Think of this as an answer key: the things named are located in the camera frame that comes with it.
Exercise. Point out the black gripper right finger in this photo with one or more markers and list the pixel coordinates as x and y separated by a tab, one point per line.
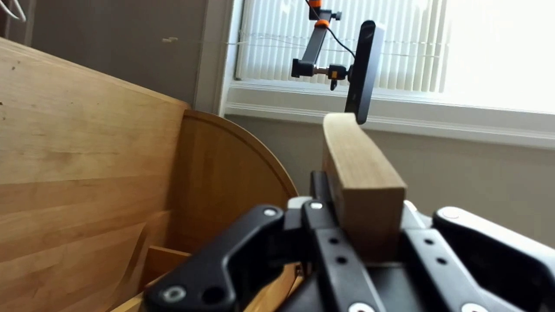
496	271

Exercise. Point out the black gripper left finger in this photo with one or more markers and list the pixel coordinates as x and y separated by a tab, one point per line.
230	266

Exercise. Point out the white paperback book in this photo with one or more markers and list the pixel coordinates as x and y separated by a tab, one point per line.
364	185

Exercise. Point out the wooden roll-top desk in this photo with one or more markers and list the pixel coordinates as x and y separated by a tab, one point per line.
86	174

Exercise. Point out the window with white blinds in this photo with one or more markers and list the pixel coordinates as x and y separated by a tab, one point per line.
461	58

